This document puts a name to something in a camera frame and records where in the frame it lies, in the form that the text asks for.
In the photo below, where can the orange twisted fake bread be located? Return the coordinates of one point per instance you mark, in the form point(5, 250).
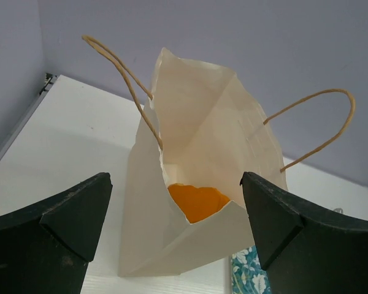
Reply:
point(197, 203)

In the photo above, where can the teal floral tray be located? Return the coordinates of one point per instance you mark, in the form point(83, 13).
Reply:
point(247, 276)

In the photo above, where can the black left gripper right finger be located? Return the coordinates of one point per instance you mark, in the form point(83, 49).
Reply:
point(304, 247)

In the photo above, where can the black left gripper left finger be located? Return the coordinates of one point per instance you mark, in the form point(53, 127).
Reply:
point(46, 247)

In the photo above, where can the beige paper bag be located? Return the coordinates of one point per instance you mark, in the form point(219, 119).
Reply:
point(199, 127)

